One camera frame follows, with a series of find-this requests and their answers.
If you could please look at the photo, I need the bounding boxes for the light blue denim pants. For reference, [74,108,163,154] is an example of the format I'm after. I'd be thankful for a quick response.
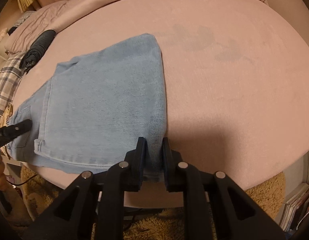
[7,34,167,182]

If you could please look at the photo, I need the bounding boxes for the yellow printed garment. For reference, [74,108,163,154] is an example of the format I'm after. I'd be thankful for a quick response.
[0,103,13,160]

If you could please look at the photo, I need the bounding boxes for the plaid pillow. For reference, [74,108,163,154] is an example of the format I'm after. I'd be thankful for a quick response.
[0,52,25,118]

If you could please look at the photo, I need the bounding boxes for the brown fuzzy rug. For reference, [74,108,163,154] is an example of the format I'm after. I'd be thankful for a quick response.
[20,166,286,239]

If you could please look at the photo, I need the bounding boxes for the folded dark grey pants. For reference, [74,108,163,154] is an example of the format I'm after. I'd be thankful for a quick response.
[19,29,57,73]

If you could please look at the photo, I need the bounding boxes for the pink bed sheet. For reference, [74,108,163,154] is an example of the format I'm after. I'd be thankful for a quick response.
[16,0,309,207]

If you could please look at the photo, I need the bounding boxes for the pink pillow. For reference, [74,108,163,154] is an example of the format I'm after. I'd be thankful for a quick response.
[5,0,67,54]

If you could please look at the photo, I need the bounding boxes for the stack of books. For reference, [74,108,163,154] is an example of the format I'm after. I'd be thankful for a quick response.
[279,183,309,232]

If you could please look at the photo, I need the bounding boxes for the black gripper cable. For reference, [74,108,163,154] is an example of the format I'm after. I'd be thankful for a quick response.
[9,173,39,186]

